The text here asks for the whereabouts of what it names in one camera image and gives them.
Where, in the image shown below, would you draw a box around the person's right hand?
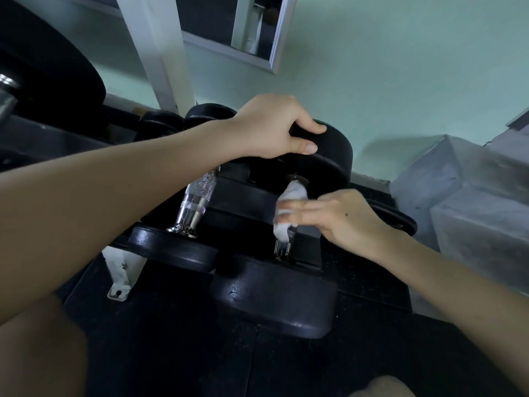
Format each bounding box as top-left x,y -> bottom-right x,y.
276,189 -> 398,264

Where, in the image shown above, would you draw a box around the person's left hand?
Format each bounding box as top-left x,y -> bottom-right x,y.
225,94 -> 328,160

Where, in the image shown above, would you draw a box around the white cleaning cloth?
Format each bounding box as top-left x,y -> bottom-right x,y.
272,180 -> 310,245

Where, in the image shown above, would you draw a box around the large black dumbbell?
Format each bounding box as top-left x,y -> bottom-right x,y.
209,118 -> 354,340

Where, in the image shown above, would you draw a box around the person's right forearm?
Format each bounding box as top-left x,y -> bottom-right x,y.
372,227 -> 529,395

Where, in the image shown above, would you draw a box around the person's left forearm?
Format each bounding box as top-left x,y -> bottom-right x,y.
0,119 -> 237,327

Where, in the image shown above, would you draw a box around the white framed mirror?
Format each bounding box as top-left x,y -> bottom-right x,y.
174,0 -> 298,75

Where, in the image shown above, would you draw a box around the small black dumbbell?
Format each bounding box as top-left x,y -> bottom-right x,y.
137,110 -> 185,141

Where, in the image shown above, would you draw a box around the grey concrete steps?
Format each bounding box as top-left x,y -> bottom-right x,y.
389,109 -> 529,316

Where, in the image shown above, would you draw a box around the person's right knee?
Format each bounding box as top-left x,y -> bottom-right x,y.
350,375 -> 416,397

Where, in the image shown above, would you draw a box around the black rack shelf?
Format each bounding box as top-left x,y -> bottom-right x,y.
0,94 -> 174,172

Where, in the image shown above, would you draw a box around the large black weight plate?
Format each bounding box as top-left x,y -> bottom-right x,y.
0,0 -> 108,135

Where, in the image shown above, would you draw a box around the chrome barbell sleeve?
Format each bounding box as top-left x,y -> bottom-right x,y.
0,73 -> 21,121

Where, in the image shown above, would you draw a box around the person's left leg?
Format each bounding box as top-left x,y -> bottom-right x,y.
0,293 -> 90,397

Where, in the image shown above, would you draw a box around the black dumbbell with chrome handle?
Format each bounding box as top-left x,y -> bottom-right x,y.
127,103 -> 240,273

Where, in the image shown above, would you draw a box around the white rack post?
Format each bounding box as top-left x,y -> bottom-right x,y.
114,0 -> 197,117

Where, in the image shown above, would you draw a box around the white rack foot bracket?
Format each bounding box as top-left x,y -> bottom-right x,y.
101,245 -> 148,302

